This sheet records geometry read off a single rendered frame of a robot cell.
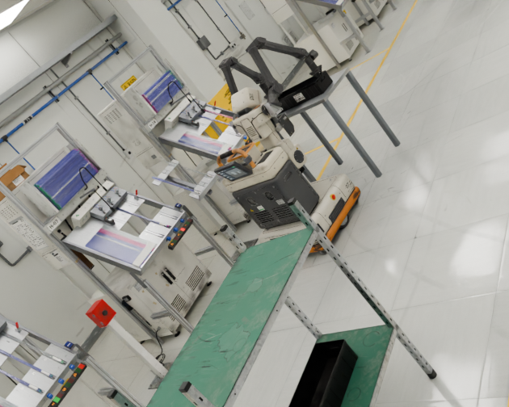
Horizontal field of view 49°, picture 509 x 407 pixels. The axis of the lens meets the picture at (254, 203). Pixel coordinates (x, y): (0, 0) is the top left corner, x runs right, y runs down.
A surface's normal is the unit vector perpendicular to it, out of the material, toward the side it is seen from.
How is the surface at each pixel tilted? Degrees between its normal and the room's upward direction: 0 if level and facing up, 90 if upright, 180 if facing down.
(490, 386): 0
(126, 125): 90
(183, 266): 90
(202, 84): 90
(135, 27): 90
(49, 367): 47
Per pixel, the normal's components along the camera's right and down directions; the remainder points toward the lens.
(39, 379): 0.07, -0.70
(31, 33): 0.68, -0.28
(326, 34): -0.40, 0.63
